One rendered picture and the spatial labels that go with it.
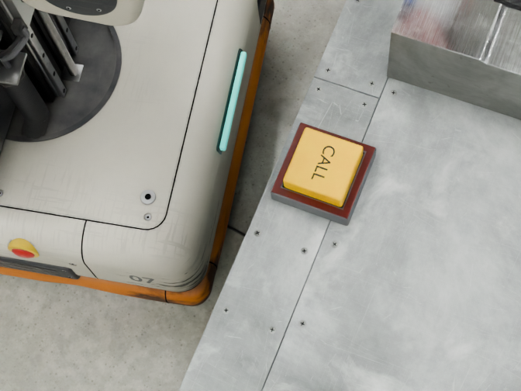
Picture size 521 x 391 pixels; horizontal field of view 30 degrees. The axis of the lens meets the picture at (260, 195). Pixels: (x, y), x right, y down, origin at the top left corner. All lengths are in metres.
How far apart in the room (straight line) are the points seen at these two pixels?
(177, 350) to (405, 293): 0.88
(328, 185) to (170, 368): 0.88
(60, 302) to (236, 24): 0.59
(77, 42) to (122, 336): 0.52
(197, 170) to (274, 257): 0.63
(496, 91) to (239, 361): 0.35
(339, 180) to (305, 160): 0.04
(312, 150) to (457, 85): 0.16
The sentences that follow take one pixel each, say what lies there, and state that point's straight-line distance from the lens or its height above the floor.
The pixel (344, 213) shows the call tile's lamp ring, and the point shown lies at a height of 0.82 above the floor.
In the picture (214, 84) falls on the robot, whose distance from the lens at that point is 1.60.
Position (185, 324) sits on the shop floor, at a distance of 1.76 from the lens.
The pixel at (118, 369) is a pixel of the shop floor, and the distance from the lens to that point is 1.76.
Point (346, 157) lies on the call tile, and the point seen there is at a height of 0.84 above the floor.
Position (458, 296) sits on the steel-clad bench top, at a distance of 0.93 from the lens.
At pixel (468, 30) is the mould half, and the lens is 0.93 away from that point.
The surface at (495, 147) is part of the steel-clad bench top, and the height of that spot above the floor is 0.80.
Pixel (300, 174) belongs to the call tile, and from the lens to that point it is 0.92.
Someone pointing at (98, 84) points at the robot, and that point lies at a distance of 1.65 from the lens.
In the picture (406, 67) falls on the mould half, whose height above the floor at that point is 0.83.
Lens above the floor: 1.69
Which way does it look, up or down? 69 degrees down
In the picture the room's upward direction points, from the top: 12 degrees counter-clockwise
